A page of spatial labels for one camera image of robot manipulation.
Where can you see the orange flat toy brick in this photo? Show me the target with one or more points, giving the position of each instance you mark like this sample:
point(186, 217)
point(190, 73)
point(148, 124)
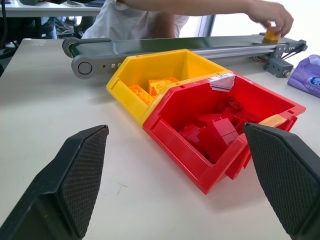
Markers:
point(141, 93)

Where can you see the yellow toy brick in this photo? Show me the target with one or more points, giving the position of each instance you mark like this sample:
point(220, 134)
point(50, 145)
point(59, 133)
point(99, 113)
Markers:
point(271, 37)

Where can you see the purple tissue pack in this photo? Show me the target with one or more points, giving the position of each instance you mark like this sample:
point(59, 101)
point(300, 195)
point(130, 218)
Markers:
point(306, 76)

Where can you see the orange sloped toy brick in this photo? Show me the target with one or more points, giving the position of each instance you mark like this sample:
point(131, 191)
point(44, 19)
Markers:
point(160, 86)

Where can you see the person's bare hand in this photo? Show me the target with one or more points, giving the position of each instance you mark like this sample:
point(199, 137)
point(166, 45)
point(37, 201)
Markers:
point(275, 17)

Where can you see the grey conveyor belt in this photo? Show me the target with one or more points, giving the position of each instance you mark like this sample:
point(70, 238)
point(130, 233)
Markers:
point(175, 48)

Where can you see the dark red toy brick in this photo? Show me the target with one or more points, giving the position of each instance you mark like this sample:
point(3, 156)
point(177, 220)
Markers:
point(232, 103)

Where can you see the tan tape strip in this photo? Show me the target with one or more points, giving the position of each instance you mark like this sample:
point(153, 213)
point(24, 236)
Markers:
point(272, 121)

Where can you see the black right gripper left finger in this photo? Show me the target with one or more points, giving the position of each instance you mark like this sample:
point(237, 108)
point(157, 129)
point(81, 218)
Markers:
point(75, 180)

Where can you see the yellow plastic bin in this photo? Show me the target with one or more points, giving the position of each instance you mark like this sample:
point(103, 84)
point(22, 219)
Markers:
point(130, 95)

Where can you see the red plastic bin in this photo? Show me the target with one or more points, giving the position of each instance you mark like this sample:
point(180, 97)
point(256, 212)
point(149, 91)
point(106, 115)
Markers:
point(180, 147)

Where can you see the white background desk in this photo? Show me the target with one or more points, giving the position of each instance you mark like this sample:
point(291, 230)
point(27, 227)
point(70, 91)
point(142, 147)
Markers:
point(47, 8)

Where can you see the person in white shirt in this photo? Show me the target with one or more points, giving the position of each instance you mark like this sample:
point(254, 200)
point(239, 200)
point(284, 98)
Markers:
point(130, 22)

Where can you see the red cube toy brick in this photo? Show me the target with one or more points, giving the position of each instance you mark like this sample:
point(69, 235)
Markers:
point(223, 131)

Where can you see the red flat toy brick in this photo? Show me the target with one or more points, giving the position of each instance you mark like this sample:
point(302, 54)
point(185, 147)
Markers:
point(193, 131)

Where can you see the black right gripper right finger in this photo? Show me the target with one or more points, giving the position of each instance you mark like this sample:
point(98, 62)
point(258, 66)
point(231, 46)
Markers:
point(282, 175)

